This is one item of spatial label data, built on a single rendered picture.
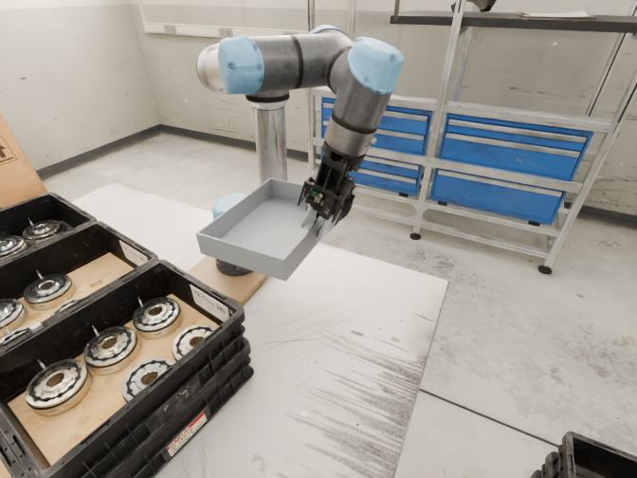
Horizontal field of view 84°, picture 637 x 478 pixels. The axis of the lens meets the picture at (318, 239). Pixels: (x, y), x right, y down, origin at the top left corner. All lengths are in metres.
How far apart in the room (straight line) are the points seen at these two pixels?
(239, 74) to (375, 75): 0.19
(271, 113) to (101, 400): 0.74
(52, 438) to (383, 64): 0.82
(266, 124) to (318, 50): 0.44
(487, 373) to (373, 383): 1.08
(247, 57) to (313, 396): 0.71
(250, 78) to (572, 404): 1.85
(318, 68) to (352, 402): 0.70
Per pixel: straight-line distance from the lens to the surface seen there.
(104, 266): 1.18
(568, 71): 3.09
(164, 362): 0.83
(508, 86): 3.10
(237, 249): 0.68
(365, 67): 0.52
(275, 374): 0.95
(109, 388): 0.87
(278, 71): 0.57
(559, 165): 2.36
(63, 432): 0.86
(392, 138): 2.39
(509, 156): 2.33
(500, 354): 2.05
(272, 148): 1.02
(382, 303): 1.10
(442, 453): 1.68
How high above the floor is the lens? 1.48
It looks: 36 degrees down
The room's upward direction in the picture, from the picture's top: straight up
